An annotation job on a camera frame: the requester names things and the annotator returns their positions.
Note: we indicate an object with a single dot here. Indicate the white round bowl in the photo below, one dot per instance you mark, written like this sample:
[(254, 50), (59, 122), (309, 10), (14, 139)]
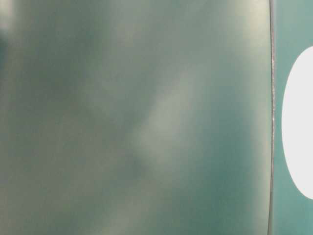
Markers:
[(297, 123)]

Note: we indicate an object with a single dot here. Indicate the black aluminium table frame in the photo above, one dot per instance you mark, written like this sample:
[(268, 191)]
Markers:
[(272, 63)]

